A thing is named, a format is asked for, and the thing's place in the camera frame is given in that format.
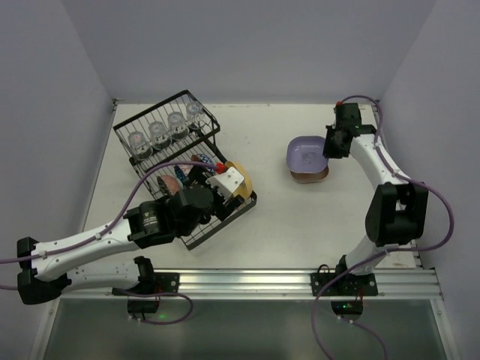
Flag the yellow square plate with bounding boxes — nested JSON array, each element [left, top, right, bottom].
[[225, 161, 253, 200]]

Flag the pink speckled bowl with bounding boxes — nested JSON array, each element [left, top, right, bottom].
[[157, 175, 183, 196]]

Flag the purple square plate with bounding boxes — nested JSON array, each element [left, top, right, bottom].
[[286, 136, 329, 174]]

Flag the brown panda square plate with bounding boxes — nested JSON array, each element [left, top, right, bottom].
[[290, 166, 329, 184]]

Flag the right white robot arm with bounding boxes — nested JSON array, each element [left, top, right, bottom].
[[323, 101, 428, 278]]

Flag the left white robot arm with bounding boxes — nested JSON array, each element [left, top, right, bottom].
[[16, 185, 245, 305]]

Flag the blue patterned bowl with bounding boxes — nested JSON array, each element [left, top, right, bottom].
[[190, 154, 216, 175]]

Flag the clear glass cup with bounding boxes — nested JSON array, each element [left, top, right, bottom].
[[148, 121, 172, 150], [167, 112, 188, 140], [127, 131, 153, 161], [186, 101, 205, 131]]

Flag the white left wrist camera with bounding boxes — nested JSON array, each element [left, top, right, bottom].
[[205, 167, 244, 199]]

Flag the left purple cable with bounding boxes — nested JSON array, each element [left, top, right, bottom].
[[0, 160, 226, 325]]

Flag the black wire dish rack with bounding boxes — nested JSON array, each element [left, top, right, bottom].
[[113, 90, 257, 251]]

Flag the aluminium mounting rail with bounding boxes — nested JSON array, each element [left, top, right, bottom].
[[59, 267, 442, 299]]

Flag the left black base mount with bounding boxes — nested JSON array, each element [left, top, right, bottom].
[[112, 272, 180, 320]]

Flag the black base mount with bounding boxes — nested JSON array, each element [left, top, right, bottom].
[[310, 264, 379, 321], [112, 272, 180, 320]]

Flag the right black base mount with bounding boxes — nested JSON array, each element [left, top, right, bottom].
[[310, 264, 379, 321]]

